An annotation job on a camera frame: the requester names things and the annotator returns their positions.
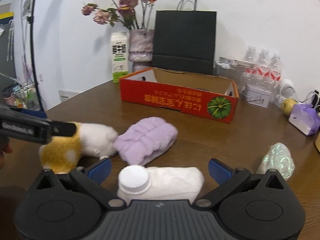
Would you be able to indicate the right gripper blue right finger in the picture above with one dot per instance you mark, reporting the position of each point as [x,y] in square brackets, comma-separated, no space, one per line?
[219,171]

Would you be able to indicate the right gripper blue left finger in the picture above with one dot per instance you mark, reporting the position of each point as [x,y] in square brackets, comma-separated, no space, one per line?
[99,171]

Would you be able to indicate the white bottle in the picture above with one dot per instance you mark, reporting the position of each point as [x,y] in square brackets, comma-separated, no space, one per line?
[137,182]

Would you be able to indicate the yellow white plush toy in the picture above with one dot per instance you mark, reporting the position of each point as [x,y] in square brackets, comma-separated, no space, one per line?
[62,154]

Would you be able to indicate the fluffy lilac towel roll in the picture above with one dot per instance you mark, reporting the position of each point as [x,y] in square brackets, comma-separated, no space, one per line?
[146,140]

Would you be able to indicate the iridescent plastic wrap bundle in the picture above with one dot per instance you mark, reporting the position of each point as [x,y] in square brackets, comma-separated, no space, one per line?
[279,158]

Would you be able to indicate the red orange cardboard box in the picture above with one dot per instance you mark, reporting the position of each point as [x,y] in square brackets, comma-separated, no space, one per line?
[206,96]

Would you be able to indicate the person's left hand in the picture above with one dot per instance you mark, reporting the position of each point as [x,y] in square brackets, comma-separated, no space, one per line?
[5,148]

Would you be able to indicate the floral tin box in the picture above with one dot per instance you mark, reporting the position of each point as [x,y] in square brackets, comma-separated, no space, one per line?
[257,95]

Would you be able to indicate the green yellow apple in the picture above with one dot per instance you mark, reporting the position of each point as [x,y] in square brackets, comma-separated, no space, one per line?
[287,106]

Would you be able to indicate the left water bottle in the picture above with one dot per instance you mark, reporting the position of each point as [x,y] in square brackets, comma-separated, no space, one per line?
[249,72]

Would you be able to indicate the water bottle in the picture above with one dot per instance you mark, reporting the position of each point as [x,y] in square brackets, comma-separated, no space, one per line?
[274,76]
[262,68]
[249,72]

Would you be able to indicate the purple tissue pack bag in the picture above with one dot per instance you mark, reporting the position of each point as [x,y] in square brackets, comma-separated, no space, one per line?
[305,118]

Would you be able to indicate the yellow mug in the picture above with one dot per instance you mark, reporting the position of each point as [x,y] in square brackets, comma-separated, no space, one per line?
[317,143]

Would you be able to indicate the clear food container with lid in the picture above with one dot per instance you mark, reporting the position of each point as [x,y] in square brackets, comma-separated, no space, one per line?
[228,71]

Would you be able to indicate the black light stand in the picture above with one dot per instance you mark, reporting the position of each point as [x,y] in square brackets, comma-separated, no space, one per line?
[32,55]

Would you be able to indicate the white small desk fan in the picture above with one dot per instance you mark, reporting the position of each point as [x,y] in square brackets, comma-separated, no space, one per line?
[284,91]

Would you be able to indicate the middle water bottle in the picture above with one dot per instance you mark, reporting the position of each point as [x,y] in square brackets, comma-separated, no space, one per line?
[262,68]

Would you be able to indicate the right water bottle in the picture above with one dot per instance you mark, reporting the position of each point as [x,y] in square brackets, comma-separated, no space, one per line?
[274,76]

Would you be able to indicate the purple textured vase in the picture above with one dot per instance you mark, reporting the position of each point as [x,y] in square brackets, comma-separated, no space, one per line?
[141,48]

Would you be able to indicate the white green milk carton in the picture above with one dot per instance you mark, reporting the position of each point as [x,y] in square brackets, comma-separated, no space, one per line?
[119,53]

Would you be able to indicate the black paper shopping bag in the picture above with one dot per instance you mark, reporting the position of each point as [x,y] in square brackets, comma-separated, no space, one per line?
[184,39]

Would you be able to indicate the dried rose bouquet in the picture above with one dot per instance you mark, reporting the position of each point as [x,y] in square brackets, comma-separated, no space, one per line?
[132,14]

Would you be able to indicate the wire rack with bottles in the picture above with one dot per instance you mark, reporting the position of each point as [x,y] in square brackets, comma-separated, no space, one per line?
[21,96]

